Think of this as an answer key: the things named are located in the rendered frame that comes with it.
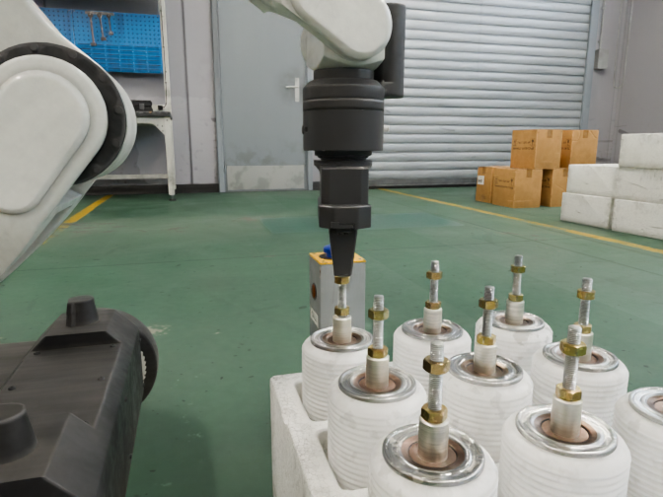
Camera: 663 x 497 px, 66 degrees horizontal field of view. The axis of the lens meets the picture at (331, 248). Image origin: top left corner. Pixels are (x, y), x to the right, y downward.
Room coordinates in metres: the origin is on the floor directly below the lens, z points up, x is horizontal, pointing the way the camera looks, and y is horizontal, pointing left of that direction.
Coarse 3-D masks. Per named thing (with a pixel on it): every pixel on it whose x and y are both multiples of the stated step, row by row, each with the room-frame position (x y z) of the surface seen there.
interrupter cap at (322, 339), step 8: (328, 328) 0.60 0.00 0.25; (352, 328) 0.60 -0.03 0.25; (360, 328) 0.60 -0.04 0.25; (312, 336) 0.57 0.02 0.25; (320, 336) 0.57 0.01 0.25; (328, 336) 0.58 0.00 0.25; (352, 336) 0.58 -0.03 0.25; (360, 336) 0.57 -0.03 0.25; (368, 336) 0.57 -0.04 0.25; (312, 344) 0.55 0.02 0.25; (320, 344) 0.55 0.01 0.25; (328, 344) 0.55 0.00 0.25; (336, 344) 0.55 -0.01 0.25; (344, 344) 0.56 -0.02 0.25; (352, 344) 0.55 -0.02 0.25; (360, 344) 0.55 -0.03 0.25; (368, 344) 0.55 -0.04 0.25; (336, 352) 0.53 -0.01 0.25; (344, 352) 0.53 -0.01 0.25
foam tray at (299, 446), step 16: (272, 384) 0.60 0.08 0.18; (288, 384) 0.60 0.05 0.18; (272, 400) 0.60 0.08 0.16; (288, 400) 0.55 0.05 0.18; (272, 416) 0.60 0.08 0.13; (288, 416) 0.53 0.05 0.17; (304, 416) 0.52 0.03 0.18; (272, 432) 0.61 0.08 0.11; (288, 432) 0.49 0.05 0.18; (304, 432) 0.49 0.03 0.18; (320, 432) 0.49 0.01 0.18; (272, 448) 0.61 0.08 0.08; (288, 448) 0.49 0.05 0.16; (304, 448) 0.46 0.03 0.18; (320, 448) 0.46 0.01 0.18; (272, 464) 0.61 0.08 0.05; (288, 464) 0.50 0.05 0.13; (304, 464) 0.43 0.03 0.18; (320, 464) 0.43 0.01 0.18; (496, 464) 0.43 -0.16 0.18; (272, 480) 0.62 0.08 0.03; (288, 480) 0.50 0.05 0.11; (304, 480) 0.42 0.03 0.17; (320, 480) 0.41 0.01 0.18; (288, 496) 0.50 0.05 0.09; (304, 496) 0.42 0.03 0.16; (320, 496) 0.39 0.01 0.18; (336, 496) 0.39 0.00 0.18; (352, 496) 0.39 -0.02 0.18
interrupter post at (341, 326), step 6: (336, 318) 0.56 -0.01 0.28; (342, 318) 0.56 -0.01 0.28; (348, 318) 0.56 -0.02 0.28; (336, 324) 0.56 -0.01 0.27; (342, 324) 0.56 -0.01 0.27; (348, 324) 0.56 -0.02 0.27; (336, 330) 0.56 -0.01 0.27; (342, 330) 0.56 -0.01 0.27; (348, 330) 0.56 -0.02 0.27; (336, 336) 0.56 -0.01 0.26; (342, 336) 0.56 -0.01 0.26; (348, 336) 0.56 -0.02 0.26; (336, 342) 0.56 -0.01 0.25; (342, 342) 0.56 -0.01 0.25
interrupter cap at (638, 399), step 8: (632, 392) 0.43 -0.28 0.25; (640, 392) 0.43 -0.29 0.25; (648, 392) 0.43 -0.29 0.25; (656, 392) 0.43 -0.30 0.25; (632, 400) 0.42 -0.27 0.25; (640, 400) 0.42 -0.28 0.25; (648, 400) 0.42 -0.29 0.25; (656, 400) 0.42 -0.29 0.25; (632, 408) 0.41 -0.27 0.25; (640, 408) 0.40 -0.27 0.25; (648, 408) 0.40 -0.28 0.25; (656, 408) 0.41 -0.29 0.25; (648, 416) 0.39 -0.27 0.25; (656, 416) 0.39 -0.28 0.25
